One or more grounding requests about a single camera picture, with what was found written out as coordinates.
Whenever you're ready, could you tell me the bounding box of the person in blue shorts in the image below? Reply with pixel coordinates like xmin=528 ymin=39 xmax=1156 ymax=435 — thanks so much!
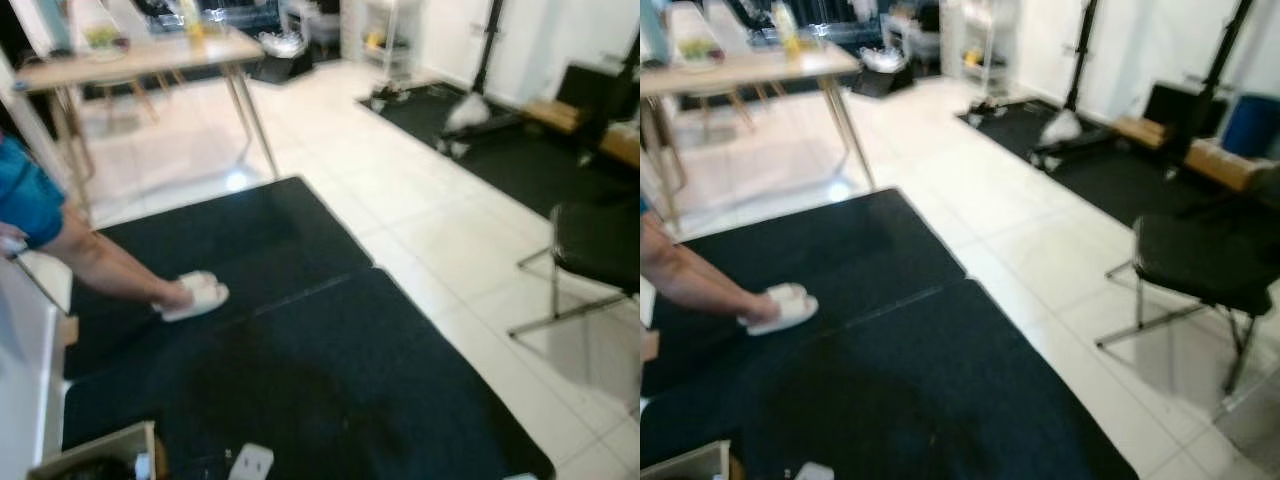
xmin=640 ymin=195 xmax=791 ymax=326
xmin=0 ymin=135 xmax=196 ymax=313

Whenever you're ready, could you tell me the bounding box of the black tripod stand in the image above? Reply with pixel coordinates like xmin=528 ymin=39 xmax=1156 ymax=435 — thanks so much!
xmin=470 ymin=0 xmax=506 ymax=96
xmin=1185 ymin=0 xmax=1259 ymax=171
xmin=1060 ymin=0 xmax=1101 ymax=113

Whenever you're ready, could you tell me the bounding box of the wooden bench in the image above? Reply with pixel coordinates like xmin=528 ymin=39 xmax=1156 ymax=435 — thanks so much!
xmin=520 ymin=98 xmax=641 ymax=168
xmin=1112 ymin=115 xmax=1261 ymax=193

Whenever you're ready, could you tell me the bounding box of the white plastic bag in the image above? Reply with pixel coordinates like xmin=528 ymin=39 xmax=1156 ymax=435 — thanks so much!
xmin=258 ymin=30 xmax=309 ymax=59
xmin=860 ymin=45 xmax=909 ymax=73

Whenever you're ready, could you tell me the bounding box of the black box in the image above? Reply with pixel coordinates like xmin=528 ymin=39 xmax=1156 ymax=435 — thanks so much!
xmin=1145 ymin=82 xmax=1226 ymax=141
xmin=555 ymin=62 xmax=626 ymax=126

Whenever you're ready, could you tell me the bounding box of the light wooden dining table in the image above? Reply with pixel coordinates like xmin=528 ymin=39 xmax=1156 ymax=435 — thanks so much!
xmin=15 ymin=25 xmax=281 ymax=226
xmin=640 ymin=45 xmax=879 ymax=236

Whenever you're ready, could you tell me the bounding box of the black floor mat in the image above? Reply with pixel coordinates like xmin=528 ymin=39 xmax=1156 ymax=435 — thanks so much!
xmin=65 ymin=177 xmax=374 ymax=379
xmin=62 ymin=268 xmax=557 ymax=480
xmin=358 ymin=80 xmax=641 ymax=216
xmin=640 ymin=188 xmax=966 ymax=396
xmin=955 ymin=98 xmax=1280 ymax=231
xmin=640 ymin=278 xmax=1141 ymax=480

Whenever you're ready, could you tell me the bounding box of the white shelf rack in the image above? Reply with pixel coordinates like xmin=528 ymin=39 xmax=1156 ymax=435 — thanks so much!
xmin=358 ymin=0 xmax=416 ymax=81
xmin=960 ymin=0 xmax=1013 ymax=96

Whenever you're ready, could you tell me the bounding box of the black folding chair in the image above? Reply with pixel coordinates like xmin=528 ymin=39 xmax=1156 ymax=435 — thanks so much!
xmin=1095 ymin=205 xmax=1280 ymax=396
xmin=508 ymin=200 xmax=641 ymax=341

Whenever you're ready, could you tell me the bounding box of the white cloth lump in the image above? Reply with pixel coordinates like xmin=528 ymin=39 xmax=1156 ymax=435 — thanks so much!
xmin=1040 ymin=108 xmax=1086 ymax=146
xmin=443 ymin=93 xmax=493 ymax=134

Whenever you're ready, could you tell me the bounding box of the blue barrel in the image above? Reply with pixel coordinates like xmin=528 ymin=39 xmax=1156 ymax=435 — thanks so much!
xmin=1222 ymin=93 xmax=1280 ymax=159

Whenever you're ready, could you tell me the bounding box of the black floor bag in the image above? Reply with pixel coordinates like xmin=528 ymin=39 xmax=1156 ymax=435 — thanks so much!
xmin=248 ymin=45 xmax=316 ymax=86
xmin=850 ymin=60 xmax=916 ymax=99

